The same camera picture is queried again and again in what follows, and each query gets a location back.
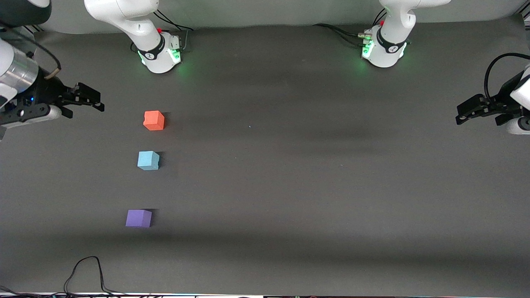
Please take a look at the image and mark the light blue foam block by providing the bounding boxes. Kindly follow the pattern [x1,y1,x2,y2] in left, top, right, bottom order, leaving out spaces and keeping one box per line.
[137,151,160,171]

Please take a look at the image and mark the orange foam block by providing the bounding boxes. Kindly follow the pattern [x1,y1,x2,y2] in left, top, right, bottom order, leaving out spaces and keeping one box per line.
[143,111,165,131]

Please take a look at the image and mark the purple foam block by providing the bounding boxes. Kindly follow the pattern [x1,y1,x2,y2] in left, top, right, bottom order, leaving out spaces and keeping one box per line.
[125,209,153,228]

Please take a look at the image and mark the dark grey table mat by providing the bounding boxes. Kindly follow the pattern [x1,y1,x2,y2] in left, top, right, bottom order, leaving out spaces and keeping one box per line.
[0,14,530,297]

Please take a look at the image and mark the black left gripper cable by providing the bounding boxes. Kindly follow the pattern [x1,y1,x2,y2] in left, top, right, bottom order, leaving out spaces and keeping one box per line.
[483,53,530,102]

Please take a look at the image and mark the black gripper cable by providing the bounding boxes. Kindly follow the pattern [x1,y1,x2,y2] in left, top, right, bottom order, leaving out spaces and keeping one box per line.
[0,22,62,80]
[483,53,530,102]

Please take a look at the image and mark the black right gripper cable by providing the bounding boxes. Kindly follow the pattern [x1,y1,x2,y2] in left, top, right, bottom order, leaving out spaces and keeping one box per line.
[0,22,62,80]

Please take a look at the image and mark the black right arm base cables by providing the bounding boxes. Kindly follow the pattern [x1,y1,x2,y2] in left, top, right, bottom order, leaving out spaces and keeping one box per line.
[154,7,198,52]

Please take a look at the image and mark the black arm base cables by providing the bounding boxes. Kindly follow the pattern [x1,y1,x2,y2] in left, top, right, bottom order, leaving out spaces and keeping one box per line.
[312,7,388,48]
[154,7,198,52]

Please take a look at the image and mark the black left arm base cables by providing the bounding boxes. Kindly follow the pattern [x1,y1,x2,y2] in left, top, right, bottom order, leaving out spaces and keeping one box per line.
[312,7,388,48]

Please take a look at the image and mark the thin black looped cable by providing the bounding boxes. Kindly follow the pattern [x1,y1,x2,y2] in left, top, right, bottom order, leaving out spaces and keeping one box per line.
[63,256,127,297]

